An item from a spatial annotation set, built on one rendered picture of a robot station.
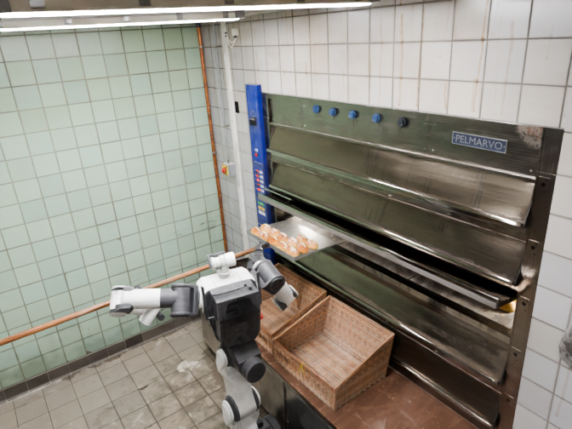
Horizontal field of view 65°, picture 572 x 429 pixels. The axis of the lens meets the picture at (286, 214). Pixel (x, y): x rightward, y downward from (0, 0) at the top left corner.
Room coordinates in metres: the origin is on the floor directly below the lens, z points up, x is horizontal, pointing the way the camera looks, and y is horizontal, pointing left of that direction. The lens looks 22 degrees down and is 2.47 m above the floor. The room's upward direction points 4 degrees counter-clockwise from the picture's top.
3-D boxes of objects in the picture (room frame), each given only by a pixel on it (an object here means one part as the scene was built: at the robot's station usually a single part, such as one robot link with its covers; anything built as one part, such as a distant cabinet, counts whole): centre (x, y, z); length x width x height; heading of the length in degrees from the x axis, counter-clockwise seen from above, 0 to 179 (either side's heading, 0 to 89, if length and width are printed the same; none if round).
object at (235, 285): (1.84, 0.29, 1.27); 0.34 x 0.30 x 0.36; 113
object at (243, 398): (1.88, 0.31, 0.78); 0.18 x 0.15 x 0.47; 124
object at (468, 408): (2.33, -0.44, 0.76); 1.79 x 0.11 x 0.19; 34
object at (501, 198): (2.33, -0.44, 1.80); 1.79 x 0.11 x 0.19; 34
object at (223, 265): (1.90, 0.31, 1.47); 0.10 x 0.07 x 0.09; 113
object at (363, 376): (2.17, -0.22, 0.72); 0.56 x 0.49 x 0.28; 36
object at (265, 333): (2.66, 0.11, 0.72); 0.56 x 0.49 x 0.28; 36
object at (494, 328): (2.35, -0.46, 1.16); 1.80 x 0.06 x 0.04; 34
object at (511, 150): (2.35, -0.46, 1.99); 1.80 x 0.08 x 0.21; 34
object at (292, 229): (2.74, -0.02, 1.19); 0.55 x 0.36 x 0.03; 35
